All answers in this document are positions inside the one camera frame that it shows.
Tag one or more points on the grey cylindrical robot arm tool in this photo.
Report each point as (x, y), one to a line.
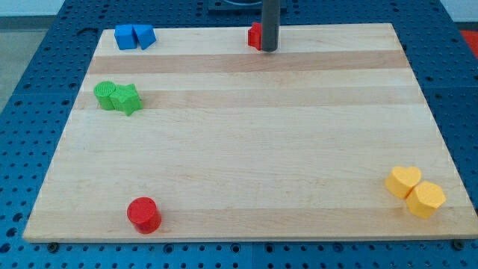
(270, 17)

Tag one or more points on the light wooden board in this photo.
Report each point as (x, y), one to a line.
(234, 144)

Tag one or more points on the red star block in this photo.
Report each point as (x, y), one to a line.
(254, 36)

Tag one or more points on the green star block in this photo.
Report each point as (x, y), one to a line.
(125, 98)

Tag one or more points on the red cylinder block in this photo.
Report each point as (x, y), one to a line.
(144, 215)

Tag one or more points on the blue triangular block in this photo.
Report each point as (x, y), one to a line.
(145, 35)

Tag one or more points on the green cylinder block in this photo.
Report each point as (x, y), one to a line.
(102, 92)

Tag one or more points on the blue cube block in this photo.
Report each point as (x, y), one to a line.
(125, 37)

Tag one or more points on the yellow heart block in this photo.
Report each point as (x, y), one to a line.
(401, 180)

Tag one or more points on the yellow hexagon block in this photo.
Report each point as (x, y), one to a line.
(425, 199)

